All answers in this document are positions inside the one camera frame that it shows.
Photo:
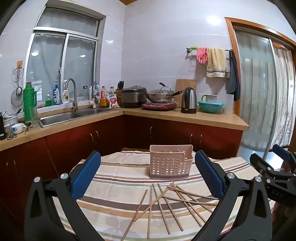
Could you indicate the white spray cleaner bottle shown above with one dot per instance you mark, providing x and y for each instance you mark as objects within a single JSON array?
[{"x": 65, "y": 93}]

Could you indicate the wooden cutting board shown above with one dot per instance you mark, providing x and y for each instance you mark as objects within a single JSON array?
[{"x": 186, "y": 85}]

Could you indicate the clear glass jar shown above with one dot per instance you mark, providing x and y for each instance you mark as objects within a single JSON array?
[{"x": 85, "y": 92}]

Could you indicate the teal plastic colander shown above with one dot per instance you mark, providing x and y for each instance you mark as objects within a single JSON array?
[{"x": 211, "y": 107}]

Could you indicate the blue dish soap bottle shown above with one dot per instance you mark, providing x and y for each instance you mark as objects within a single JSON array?
[{"x": 56, "y": 93}]

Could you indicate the hanging metal strainer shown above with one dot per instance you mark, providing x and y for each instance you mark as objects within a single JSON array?
[{"x": 17, "y": 95}]

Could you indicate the glass wok lid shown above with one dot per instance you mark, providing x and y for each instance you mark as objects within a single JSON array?
[{"x": 165, "y": 88}]

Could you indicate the dark grey cloth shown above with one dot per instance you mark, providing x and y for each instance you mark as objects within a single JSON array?
[{"x": 233, "y": 81}]

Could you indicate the steel wok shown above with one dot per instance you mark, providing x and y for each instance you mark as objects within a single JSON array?
[{"x": 160, "y": 96}]

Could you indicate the sliding glass door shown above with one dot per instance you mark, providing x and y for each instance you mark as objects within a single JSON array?
[{"x": 254, "y": 92}]

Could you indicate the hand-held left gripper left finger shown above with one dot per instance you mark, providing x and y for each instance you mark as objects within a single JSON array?
[{"x": 85, "y": 176}]

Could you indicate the striped tablecloth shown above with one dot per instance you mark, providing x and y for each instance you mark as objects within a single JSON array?
[{"x": 115, "y": 185}]

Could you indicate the grey rice cooker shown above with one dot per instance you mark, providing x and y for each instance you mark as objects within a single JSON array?
[{"x": 134, "y": 96}]

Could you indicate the aluminium frame window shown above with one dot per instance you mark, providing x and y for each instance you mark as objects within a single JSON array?
[{"x": 46, "y": 64}]

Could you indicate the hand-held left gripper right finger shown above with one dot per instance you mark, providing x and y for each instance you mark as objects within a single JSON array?
[{"x": 208, "y": 176}]

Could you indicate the tall green plastic bottle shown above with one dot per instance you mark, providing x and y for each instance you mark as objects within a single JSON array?
[{"x": 29, "y": 102}]

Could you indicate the black thermos flask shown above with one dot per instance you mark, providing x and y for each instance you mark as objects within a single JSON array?
[{"x": 2, "y": 127}]

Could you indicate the steel electric kettle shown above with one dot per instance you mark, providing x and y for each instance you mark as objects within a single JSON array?
[{"x": 188, "y": 100}]

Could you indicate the wall towel rack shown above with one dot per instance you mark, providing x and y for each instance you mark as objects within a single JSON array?
[{"x": 192, "y": 49}]

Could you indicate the red induction cooker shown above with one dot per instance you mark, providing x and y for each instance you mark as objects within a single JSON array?
[{"x": 159, "y": 106}]

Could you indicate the knife block with black knives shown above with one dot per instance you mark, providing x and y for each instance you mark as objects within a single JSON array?
[{"x": 119, "y": 89}]

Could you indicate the red wooden base cabinet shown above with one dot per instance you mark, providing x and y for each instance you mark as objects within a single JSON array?
[{"x": 69, "y": 143}]

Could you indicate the small filter tap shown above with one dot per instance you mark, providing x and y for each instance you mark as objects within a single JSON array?
[{"x": 94, "y": 98}]

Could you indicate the stainless steel sink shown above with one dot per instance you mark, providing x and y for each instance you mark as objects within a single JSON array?
[{"x": 67, "y": 117}]

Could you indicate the amber cooking oil bottle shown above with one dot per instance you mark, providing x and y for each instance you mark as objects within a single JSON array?
[{"x": 103, "y": 98}]

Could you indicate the red and white snack bag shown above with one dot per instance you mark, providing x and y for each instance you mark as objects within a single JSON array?
[{"x": 113, "y": 101}]

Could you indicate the pink perforated utensil holder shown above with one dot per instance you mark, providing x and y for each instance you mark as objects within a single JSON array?
[{"x": 171, "y": 162}]

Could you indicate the steel kitchen faucet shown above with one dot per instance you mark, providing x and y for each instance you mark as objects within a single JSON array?
[{"x": 72, "y": 92}]

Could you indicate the pink rubber glove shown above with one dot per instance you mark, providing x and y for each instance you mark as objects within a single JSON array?
[{"x": 202, "y": 55}]

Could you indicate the pile of wooden chopsticks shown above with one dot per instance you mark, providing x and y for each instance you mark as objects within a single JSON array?
[{"x": 161, "y": 208}]

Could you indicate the small green soap bottle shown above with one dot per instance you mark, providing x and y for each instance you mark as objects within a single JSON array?
[{"x": 48, "y": 101}]

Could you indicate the yellow towel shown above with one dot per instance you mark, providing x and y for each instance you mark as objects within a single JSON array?
[{"x": 216, "y": 62}]

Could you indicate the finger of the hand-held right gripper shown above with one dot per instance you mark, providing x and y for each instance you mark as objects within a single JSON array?
[
  {"x": 281, "y": 151},
  {"x": 257, "y": 162}
]

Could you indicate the blue patterned white bowl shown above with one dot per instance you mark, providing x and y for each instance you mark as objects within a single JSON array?
[{"x": 17, "y": 128}]

